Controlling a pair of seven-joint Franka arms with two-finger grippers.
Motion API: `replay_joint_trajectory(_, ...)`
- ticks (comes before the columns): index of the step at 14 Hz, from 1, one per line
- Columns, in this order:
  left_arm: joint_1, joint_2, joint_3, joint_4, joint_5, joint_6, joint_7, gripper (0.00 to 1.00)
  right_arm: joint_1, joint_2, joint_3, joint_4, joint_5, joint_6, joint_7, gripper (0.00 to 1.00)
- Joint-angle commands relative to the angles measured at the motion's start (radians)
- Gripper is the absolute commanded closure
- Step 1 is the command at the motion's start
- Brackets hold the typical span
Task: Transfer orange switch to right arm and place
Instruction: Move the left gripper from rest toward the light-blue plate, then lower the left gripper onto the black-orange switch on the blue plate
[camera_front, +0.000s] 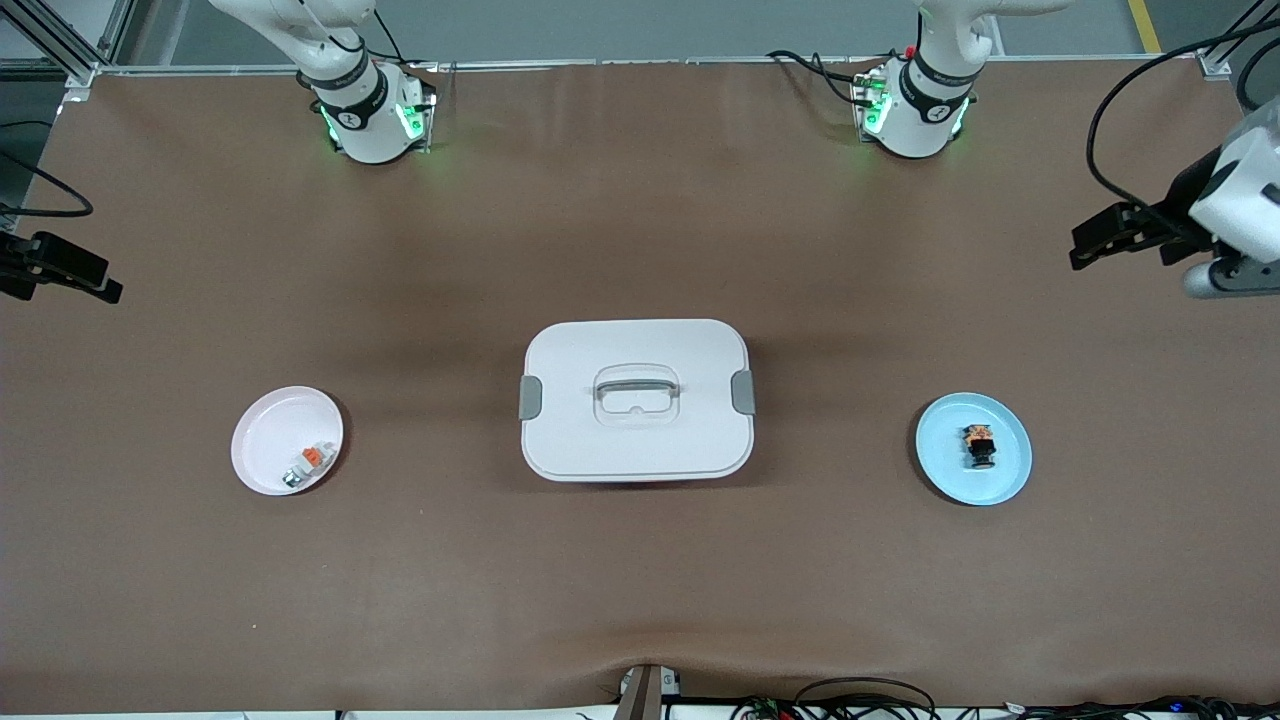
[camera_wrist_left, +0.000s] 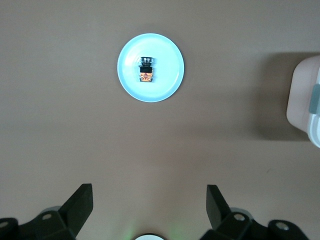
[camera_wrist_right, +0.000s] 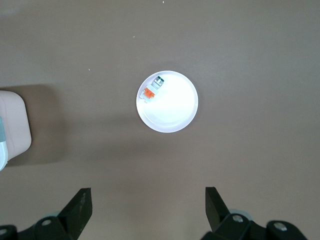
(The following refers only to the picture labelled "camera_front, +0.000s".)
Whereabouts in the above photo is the white lidded storage box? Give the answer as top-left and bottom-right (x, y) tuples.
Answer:
(518, 318), (758, 485)

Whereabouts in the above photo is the aluminium table edge rail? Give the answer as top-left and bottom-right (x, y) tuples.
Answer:
(95, 56), (1216, 76)

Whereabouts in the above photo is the black base cable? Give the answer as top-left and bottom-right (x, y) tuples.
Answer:
(372, 8), (441, 73)
(766, 48), (886, 109)

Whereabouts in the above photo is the brown table mat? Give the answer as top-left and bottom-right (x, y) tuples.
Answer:
(0, 58), (1280, 713)

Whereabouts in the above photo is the black left base cable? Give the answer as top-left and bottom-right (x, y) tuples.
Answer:
(766, 48), (886, 109)

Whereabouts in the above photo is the pink round plate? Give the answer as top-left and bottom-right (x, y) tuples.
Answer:
(230, 385), (345, 498)

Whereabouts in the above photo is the aluminium frame rail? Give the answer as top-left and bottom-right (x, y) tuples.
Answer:
(616, 662), (685, 720)

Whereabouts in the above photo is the black cable loop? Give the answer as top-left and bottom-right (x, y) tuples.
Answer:
(795, 677), (938, 720)

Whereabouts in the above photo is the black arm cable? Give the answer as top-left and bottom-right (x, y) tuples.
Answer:
(1088, 18), (1280, 241)
(0, 150), (94, 219)

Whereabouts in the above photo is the light blue round plate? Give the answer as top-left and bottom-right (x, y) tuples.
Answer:
(915, 391), (1034, 508)

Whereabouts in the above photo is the grey box handle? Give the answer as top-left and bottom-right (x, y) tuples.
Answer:
(594, 376), (682, 403)

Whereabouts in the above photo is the aluminium frame post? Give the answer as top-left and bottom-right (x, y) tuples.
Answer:
(0, 0), (136, 106)
(1198, 0), (1280, 81)

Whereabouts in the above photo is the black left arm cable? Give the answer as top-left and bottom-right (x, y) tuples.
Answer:
(1088, 18), (1280, 241)

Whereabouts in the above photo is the black right base cable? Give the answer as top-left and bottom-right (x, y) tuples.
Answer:
(372, 8), (441, 73)

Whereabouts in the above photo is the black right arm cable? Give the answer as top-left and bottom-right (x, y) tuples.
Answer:
(0, 150), (94, 219)

